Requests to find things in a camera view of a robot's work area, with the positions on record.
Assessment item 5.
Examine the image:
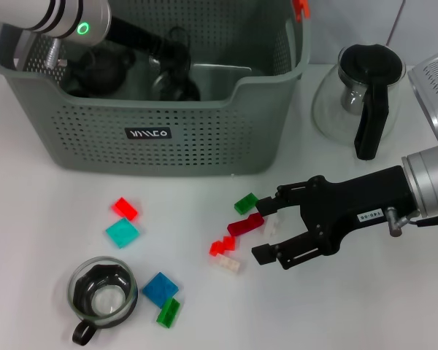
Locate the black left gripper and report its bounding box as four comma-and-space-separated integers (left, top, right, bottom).
104, 16, 193, 74

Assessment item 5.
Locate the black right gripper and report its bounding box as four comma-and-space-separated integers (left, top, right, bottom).
251, 164, 418, 271

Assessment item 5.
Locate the white toy brick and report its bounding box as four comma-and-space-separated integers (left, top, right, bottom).
264, 214, 288, 237

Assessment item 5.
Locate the grey perforated storage bin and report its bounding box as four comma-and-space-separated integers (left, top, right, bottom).
0, 0, 312, 179

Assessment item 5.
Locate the dark red toy brick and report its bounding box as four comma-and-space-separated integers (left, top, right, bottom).
226, 212, 266, 237

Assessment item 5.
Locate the green toy brick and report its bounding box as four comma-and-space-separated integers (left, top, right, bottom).
234, 192, 259, 215
155, 297, 182, 329

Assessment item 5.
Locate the red stepped toy brick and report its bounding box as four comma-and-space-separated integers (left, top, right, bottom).
209, 235, 237, 257

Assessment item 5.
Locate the clear translucent toy brick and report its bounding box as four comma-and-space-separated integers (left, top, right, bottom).
210, 254, 244, 275

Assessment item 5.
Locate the dark clay teapot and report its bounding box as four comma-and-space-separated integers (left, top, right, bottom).
64, 47, 137, 98

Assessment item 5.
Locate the blue toy brick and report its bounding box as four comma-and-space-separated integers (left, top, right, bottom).
142, 271, 180, 306

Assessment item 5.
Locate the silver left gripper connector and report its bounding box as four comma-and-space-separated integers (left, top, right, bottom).
45, 38, 69, 69

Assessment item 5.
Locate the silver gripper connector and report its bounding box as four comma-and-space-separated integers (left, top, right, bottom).
45, 38, 69, 69
385, 206, 420, 237

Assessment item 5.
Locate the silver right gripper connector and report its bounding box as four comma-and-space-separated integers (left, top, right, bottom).
385, 206, 420, 237

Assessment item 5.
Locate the bright red toy brick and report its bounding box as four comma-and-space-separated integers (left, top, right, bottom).
111, 196, 139, 222

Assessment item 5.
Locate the teal toy brick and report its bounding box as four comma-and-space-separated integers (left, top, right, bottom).
104, 217, 140, 250

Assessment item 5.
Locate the glass teapot black handle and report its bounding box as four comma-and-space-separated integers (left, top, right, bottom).
311, 43, 407, 161

